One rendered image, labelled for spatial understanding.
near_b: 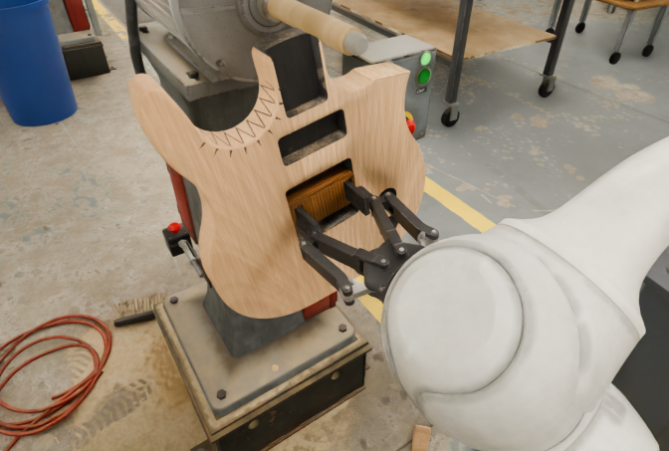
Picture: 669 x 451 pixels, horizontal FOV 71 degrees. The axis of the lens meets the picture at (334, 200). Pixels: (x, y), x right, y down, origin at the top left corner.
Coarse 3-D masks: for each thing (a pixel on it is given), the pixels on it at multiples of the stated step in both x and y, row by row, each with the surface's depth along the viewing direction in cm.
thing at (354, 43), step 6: (348, 36) 52; (354, 36) 52; (360, 36) 52; (348, 42) 52; (354, 42) 52; (360, 42) 52; (366, 42) 52; (348, 48) 52; (354, 48) 52; (360, 48) 52; (366, 48) 53; (354, 54) 53; (360, 54) 53
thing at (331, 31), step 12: (276, 0) 63; (288, 0) 62; (276, 12) 63; (288, 12) 60; (300, 12) 59; (312, 12) 57; (288, 24) 62; (300, 24) 59; (312, 24) 57; (324, 24) 55; (336, 24) 54; (348, 24) 53; (324, 36) 55; (336, 36) 53; (336, 48) 54
